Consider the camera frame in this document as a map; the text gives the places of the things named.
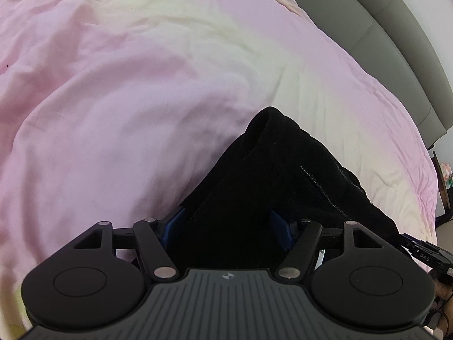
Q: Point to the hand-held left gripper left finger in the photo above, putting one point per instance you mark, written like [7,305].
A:
[174,227]

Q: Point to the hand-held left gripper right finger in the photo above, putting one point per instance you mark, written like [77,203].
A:
[280,227]

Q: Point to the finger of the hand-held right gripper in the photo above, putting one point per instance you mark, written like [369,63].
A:
[410,241]

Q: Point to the black pants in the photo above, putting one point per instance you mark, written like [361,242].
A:
[265,170]

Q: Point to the person's right hand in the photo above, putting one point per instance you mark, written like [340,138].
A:
[444,292]

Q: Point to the cluttered dark nightstand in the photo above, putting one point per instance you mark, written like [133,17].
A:
[446,191]

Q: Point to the pink and cream blanket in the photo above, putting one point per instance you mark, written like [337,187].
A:
[106,113]

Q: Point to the grey padded headboard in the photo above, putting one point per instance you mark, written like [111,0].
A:
[389,24]

